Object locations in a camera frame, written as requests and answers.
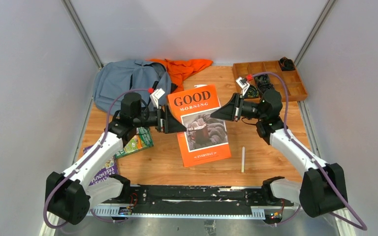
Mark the green treehouse book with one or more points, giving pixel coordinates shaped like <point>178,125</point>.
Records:
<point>142,140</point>

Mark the orange cloth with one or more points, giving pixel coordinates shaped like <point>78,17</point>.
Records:
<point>180,70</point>

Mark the wooden compartment tray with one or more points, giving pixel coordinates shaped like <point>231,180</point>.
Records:
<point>292,79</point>

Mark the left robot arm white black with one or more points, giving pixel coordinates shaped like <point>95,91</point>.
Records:
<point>91,163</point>

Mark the rolled dark tie lower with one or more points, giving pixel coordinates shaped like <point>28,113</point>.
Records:
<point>263,87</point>

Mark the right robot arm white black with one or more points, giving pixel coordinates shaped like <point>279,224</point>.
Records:
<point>303,163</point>

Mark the rolled dark tie corner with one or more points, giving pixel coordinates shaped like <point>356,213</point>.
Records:
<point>286,64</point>

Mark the white yellow highlighter pen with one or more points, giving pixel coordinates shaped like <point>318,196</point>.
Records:
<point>243,157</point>

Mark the rolled dark tie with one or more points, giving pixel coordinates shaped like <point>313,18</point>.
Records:
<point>263,87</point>
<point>262,79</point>

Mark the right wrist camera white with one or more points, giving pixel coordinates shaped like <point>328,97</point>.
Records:
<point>243,84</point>

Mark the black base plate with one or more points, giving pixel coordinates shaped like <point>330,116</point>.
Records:
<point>183,201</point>

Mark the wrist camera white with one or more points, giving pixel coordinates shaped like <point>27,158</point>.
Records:
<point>243,84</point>
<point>156,95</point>

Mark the purple treehouse book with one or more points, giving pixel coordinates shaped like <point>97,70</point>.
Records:
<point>109,168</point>

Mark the aluminium frame rail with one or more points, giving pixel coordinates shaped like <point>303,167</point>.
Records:
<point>72,203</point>

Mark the rolled dark tie middle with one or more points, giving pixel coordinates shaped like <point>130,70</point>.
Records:
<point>262,79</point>

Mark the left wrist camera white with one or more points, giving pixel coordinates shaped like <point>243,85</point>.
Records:
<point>156,95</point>

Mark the orange Good Morning book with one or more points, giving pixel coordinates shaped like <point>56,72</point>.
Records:
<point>206,138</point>

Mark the blue grey backpack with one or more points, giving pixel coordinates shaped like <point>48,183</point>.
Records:
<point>118,77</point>

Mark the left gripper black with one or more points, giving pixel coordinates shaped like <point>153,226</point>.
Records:
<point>162,118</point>

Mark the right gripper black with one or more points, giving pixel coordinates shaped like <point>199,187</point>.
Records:
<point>229,112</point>

